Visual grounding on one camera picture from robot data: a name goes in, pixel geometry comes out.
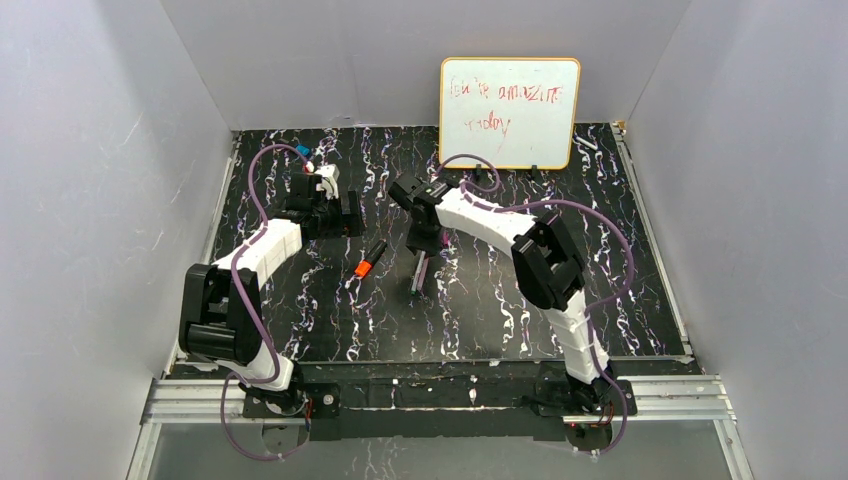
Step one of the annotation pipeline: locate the pink white pen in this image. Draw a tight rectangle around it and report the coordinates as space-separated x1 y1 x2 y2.
411 252 429 294

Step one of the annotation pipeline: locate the black orange highlighter pen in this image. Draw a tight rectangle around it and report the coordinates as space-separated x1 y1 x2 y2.
354 240 387 278

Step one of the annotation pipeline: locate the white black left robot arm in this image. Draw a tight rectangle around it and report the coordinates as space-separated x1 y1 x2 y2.
178 165 364 392

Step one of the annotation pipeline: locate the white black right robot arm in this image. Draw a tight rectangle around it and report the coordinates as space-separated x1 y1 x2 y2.
389 174 614 420

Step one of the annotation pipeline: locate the white green pen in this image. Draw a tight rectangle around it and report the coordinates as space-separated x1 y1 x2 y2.
410 260 424 295

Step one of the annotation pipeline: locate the small white pen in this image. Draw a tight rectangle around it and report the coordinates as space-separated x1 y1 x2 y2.
574 136 599 151

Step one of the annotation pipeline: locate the blue black marker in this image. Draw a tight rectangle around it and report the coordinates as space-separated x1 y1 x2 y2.
296 145 312 158

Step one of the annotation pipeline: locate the orange framed whiteboard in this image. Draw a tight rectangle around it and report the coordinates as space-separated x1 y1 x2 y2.
438 57 581 170

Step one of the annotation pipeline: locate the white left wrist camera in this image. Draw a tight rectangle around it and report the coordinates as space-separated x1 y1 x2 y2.
304 162 339 200

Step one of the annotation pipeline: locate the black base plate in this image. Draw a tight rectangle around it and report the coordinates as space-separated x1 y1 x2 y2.
243 360 639 449

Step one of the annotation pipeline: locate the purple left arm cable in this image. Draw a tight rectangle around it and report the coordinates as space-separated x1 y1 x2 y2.
220 143 313 463

